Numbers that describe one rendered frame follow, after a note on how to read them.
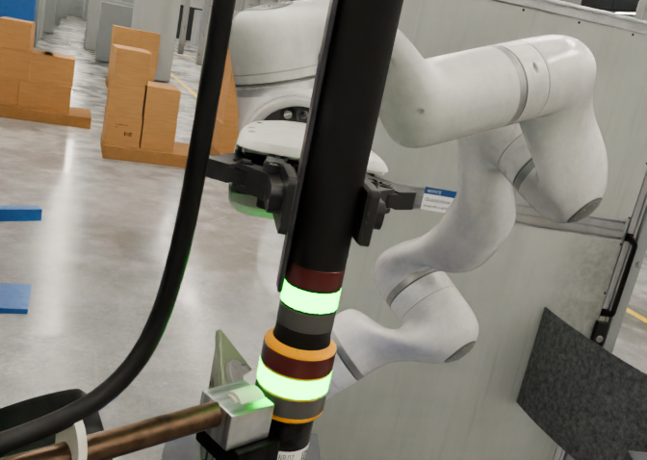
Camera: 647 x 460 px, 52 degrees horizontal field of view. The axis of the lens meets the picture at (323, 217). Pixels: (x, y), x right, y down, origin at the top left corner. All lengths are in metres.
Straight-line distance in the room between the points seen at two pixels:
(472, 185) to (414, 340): 0.30
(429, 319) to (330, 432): 1.51
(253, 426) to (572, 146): 0.60
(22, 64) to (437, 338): 8.79
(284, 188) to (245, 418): 0.13
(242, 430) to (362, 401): 2.20
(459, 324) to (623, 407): 1.27
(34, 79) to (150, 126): 2.17
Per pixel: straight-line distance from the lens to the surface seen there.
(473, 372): 2.64
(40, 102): 9.69
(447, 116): 0.67
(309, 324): 0.38
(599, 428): 2.44
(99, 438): 0.35
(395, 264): 1.18
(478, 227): 1.02
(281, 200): 0.36
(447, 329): 1.16
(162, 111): 8.01
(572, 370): 2.50
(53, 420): 0.33
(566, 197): 0.89
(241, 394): 0.39
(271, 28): 0.57
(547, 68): 0.77
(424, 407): 2.65
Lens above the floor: 1.72
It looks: 14 degrees down
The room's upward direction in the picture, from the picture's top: 12 degrees clockwise
